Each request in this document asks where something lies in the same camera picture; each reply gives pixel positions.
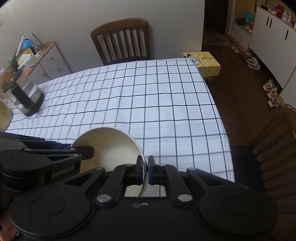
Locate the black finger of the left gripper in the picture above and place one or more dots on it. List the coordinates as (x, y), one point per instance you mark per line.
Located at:
(28, 155)

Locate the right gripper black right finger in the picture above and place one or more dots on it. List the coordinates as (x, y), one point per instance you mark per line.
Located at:
(168, 176)

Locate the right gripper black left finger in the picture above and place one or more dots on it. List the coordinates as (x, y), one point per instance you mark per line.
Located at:
(119, 179)

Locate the cream speckled bowl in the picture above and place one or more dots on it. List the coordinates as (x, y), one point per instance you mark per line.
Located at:
(112, 147)

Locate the person's right hand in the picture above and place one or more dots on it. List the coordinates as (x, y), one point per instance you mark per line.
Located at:
(8, 231)

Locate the white grid tablecloth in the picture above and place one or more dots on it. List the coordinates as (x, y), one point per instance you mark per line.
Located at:
(165, 105)

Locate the white drawer cabinet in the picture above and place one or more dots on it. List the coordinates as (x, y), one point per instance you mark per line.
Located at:
(51, 65)

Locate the yellow cartoon cardboard box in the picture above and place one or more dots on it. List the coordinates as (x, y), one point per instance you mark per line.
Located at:
(207, 65)

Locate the brown wooden chair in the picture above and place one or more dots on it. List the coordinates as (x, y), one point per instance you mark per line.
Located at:
(121, 41)

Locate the white low shelf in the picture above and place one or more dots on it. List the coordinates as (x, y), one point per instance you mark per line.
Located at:
(241, 35)

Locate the white tall cupboard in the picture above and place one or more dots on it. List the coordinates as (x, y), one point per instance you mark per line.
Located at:
(273, 42)

